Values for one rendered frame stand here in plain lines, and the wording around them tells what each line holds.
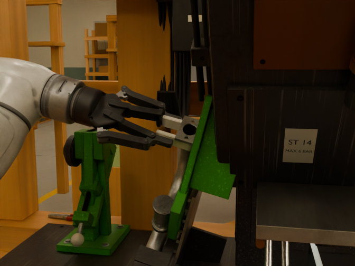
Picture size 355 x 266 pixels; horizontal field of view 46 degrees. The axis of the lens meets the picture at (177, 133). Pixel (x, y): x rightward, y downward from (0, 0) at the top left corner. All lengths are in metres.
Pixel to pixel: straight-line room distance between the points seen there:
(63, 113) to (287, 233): 0.48
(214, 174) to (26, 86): 0.39
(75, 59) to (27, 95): 11.06
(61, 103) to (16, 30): 0.48
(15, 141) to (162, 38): 0.46
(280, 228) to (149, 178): 0.64
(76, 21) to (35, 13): 1.22
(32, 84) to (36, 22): 11.64
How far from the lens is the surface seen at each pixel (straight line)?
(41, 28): 12.38
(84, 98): 0.81
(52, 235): 1.13
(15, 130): 0.82
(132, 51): 1.09
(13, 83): 0.85
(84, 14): 11.84
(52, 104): 0.83
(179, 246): 0.78
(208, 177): 0.71
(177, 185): 0.86
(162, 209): 0.72
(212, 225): 1.20
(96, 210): 1.00
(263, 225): 0.53
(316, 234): 0.54
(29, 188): 1.32
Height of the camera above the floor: 1.32
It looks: 9 degrees down
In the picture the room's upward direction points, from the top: straight up
